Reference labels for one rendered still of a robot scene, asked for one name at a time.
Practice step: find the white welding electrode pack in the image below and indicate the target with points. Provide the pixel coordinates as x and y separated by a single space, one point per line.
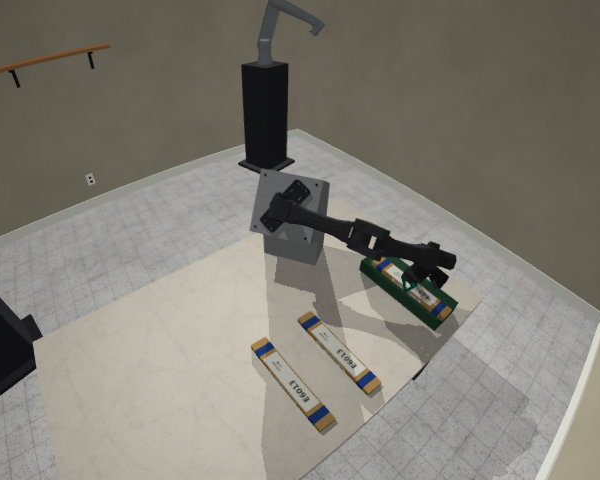
340 354
420 294

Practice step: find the cream welding electrode pack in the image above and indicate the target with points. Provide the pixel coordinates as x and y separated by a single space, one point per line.
298 391

